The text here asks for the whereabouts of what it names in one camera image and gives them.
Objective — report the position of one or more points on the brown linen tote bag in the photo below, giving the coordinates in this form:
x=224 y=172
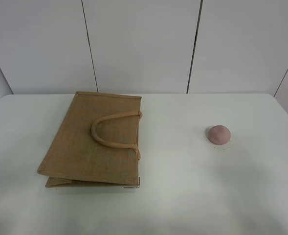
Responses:
x=97 y=144

